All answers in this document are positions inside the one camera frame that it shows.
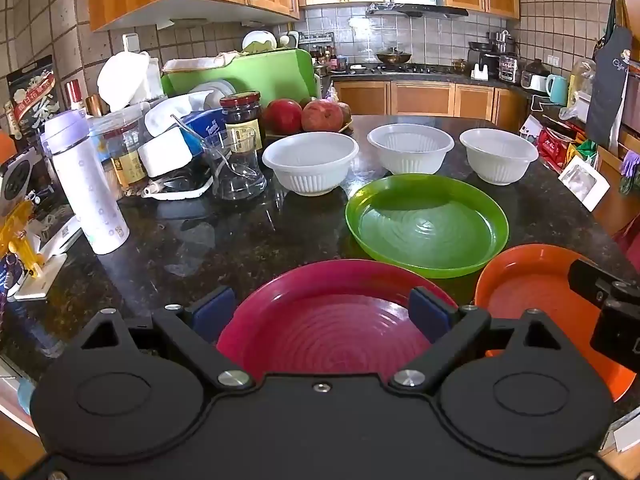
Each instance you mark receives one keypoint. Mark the black printed packet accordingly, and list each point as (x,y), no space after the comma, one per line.
(32,95)

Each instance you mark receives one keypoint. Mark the clear plastic tray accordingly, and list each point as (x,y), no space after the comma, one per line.
(175,189)

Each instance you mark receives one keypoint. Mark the blue tissue pack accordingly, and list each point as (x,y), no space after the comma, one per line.
(205,125)

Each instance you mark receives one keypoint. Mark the white bowl with green print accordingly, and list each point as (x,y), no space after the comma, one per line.
(257,40)

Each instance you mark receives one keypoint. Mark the clear plastic bag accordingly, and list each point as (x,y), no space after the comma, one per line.
(580,85)

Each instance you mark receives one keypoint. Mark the green plastic plate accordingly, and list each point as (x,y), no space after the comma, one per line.
(425,225)

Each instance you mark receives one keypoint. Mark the black wok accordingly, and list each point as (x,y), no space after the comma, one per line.
(393,56)

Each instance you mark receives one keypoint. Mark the red bottle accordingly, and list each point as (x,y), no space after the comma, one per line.
(75,95)

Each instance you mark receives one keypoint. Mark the brown kiwi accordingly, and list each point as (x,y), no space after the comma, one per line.
(345,112)

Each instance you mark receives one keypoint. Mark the teal mug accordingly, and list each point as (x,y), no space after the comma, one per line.
(556,89)

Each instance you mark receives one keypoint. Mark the yellow clip tool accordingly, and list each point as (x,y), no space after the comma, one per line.
(17,240)

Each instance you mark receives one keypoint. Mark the dark sauce jar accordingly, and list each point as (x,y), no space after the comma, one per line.
(242,115)

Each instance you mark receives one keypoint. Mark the red plastic plate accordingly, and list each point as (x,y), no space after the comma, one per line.
(325,330)

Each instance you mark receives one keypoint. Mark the yellow fruit tray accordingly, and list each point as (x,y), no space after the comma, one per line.
(346,128)

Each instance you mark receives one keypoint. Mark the white ribbed bowl with specks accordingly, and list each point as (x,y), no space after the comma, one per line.
(310,160)

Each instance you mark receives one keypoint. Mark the glass measuring cup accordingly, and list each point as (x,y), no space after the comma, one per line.
(235,175)

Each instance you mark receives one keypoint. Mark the red packets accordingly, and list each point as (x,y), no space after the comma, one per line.
(555,147)

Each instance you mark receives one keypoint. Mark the white ribbed plastic bowl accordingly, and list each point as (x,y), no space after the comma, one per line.
(497,155)
(410,150)

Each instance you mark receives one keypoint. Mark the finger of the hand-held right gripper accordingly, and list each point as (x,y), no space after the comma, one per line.
(587,277)
(617,335)

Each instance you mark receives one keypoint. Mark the white printed card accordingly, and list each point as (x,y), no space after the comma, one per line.
(60,235)

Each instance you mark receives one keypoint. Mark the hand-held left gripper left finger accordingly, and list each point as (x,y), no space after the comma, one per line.
(215,310)

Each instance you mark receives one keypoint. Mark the silver kitchen appliance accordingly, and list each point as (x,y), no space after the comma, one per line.
(510,67)

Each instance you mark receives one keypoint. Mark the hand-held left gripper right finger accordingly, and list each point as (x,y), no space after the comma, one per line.
(425,310)

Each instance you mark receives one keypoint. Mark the purple glove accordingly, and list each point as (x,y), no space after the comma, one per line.
(631,162)

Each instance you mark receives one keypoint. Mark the green cutting board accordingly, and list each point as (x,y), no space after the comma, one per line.
(270,80)

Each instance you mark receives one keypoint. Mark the wall socket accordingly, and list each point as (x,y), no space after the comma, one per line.
(131,42)

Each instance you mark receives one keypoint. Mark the white box with window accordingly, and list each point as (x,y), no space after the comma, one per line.
(582,182)

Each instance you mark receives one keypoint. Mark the black apron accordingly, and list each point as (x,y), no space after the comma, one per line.
(607,85)

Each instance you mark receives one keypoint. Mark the clear jar with yellow label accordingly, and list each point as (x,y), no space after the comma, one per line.
(127,160)

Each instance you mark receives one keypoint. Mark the white knife holder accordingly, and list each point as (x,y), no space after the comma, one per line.
(480,72)

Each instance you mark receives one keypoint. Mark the orange plastic plate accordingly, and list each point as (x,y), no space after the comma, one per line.
(530,285)

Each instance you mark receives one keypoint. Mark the wooden base cabinets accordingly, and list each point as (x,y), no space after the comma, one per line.
(425,97)

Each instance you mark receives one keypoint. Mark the beige cloth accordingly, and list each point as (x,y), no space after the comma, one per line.
(200,62)

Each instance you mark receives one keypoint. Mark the patterned gift bag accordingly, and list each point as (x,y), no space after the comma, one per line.
(530,127)

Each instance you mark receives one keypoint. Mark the white bottle with purple lid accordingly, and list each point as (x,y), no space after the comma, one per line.
(90,185)

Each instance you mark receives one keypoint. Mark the stack of grey plates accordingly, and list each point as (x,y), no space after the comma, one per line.
(215,91)

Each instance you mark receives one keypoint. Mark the dark red apple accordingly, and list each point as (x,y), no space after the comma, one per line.
(282,116)

